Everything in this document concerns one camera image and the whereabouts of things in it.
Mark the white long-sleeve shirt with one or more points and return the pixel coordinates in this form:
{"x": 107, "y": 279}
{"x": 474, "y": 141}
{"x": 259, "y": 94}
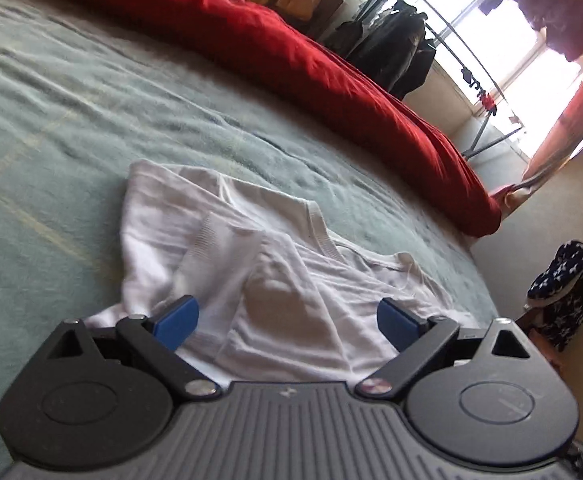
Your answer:
{"x": 251, "y": 260}

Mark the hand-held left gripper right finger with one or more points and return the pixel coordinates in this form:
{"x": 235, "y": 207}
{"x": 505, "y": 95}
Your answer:
{"x": 396, "y": 322}

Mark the orange curtain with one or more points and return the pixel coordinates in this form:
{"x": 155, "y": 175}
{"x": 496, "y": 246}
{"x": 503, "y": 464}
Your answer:
{"x": 571, "y": 125}

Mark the navy patterned cloth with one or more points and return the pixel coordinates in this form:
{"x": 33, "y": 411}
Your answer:
{"x": 566, "y": 280}

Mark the dark hanging clothes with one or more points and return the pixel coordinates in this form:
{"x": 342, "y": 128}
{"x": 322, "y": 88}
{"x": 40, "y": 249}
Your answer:
{"x": 561, "y": 10}

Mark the red duvet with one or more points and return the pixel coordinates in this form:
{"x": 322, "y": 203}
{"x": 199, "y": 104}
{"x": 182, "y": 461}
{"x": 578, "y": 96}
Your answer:
{"x": 296, "y": 60}

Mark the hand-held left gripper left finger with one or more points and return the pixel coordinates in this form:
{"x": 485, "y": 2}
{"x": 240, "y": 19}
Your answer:
{"x": 176, "y": 320}

